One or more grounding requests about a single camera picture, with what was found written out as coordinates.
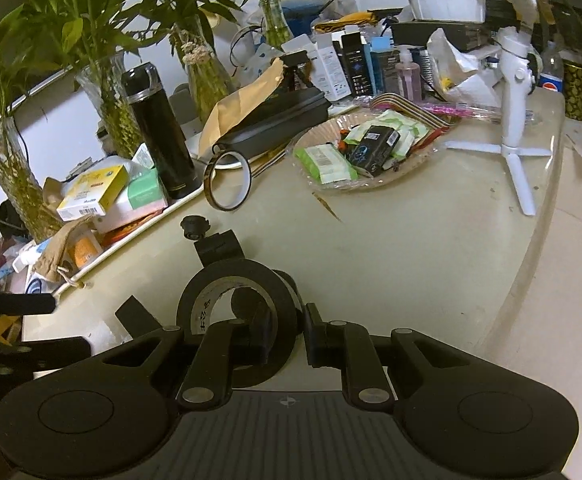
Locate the white plastic bowl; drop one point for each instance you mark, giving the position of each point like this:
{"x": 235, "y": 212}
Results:
{"x": 448, "y": 5}

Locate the black zip case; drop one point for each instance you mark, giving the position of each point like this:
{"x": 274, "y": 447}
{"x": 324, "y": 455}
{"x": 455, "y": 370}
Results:
{"x": 276, "y": 115}

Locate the white squeeze bottle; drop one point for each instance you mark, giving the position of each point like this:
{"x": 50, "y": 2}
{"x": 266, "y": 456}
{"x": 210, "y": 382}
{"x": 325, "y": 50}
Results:
{"x": 27, "y": 261}

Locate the yellow cloth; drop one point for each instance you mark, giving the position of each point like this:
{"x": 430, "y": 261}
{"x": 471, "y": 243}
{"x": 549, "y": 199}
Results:
{"x": 346, "y": 20}

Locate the brown paper envelope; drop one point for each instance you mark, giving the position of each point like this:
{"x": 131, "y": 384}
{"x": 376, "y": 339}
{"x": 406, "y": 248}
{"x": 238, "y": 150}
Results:
{"x": 231, "y": 110}

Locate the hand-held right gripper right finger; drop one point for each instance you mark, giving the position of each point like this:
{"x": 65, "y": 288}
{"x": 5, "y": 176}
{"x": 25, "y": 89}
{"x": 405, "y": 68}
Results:
{"x": 316, "y": 335}

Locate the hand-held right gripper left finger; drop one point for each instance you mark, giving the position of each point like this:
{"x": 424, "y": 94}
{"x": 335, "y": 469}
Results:
{"x": 263, "y": 335}

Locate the black thermos bottle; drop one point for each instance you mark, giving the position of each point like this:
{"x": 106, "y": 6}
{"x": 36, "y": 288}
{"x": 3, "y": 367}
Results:
{"x": 163, "y": 145}

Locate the green wipes packet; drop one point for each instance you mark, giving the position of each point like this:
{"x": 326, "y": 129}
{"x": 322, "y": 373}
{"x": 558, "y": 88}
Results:
{"x": 326, "y": 162}

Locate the amber tape roll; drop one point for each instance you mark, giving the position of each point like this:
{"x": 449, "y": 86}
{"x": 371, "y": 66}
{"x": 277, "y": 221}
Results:
{"x": 245, "y": 180}

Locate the blue upright carton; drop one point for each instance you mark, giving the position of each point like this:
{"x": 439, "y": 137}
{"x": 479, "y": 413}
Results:
{"x": 383, "y": 67}

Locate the white plastic bag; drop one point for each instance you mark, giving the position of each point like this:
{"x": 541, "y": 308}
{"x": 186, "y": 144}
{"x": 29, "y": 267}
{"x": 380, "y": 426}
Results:
{"x": 453, "y": 60}

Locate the white tray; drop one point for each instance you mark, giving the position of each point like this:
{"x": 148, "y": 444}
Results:
{"x": 136, "y": 232}

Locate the bamboo in small glass vase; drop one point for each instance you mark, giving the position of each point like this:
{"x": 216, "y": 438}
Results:
{"x": 275, "y": 25}

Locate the yellow patterned pot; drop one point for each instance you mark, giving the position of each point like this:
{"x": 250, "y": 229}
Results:
{"x": 578, "y": 90}

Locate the black camera clamp mount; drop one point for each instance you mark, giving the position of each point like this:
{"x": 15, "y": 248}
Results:
{"x": 218, "y": 247}

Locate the black bag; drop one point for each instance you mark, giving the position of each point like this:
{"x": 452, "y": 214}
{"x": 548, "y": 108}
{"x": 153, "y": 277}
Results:
{"x": 13, "y": 220}

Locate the black tape roll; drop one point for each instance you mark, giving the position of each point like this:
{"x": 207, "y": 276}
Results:
{"x": 271, "y": 280}

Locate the glass plate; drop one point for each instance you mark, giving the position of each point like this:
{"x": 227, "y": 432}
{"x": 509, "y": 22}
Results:
{"x": 401, "y": 170}

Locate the pile of green-white sachets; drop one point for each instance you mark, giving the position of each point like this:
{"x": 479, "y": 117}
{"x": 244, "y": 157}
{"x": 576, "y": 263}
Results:
{"x": 411, "y": 132}

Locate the bamboo in tall glass vase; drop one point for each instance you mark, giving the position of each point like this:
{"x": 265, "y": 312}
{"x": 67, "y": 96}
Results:
{"x": 21, "y": 195}

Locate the yellow cardboard box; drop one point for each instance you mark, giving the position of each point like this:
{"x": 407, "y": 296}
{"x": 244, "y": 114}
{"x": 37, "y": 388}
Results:
{"x": 93, "y": 190}

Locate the white gimbal tripod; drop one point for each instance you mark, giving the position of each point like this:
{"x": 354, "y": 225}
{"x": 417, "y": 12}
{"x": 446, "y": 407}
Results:
{"x": 513, "y": 110}

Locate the small black box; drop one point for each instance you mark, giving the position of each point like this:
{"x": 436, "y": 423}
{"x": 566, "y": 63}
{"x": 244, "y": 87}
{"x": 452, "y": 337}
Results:
{"x": 373, "y": 147}

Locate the orange packet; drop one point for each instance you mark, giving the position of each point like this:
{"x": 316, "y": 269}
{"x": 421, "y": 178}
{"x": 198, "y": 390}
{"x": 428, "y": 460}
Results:
{"x": 87, "y": 251}

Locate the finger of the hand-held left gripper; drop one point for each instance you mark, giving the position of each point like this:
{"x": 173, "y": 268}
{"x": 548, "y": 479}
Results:
{"x": 16, "y": 304}
{"x": 46, "y": 355}

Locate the white upright carton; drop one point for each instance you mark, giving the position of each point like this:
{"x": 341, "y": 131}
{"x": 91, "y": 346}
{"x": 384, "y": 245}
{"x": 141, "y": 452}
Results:
{"x": 332, "y": 70}

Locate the pink glitter pen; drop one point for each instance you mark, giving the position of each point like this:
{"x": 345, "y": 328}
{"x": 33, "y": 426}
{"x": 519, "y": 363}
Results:
{"x": 458, "y": 110}

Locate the striped curved strips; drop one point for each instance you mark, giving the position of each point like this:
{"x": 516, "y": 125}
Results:
{"x": 406, "y": 105}

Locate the blue label soda bottle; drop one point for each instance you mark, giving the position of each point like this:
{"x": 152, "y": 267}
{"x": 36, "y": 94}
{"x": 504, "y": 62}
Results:
{"x": 551, "y": 77}

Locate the flat black box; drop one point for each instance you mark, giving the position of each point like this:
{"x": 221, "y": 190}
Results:
{"x": 421, "y": 32}

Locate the pink soap pump bottle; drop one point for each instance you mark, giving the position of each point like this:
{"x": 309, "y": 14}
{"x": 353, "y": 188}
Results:
{"x": 409, "y": 77}

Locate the bamboo in wide glass vase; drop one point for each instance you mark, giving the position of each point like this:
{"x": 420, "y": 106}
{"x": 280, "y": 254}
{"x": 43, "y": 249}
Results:
{"x": 116, "y": 110}

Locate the green tissue pack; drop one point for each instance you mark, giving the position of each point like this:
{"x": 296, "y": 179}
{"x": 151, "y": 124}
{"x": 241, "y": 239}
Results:
{"x": 143, "y": 192}

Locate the brown stick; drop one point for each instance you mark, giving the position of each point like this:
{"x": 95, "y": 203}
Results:
{"x": 328, "y": 206}

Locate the black upright carton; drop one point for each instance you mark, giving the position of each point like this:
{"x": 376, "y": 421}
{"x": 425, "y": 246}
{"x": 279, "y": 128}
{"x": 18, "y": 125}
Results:
{"x": 357, "y": 65}

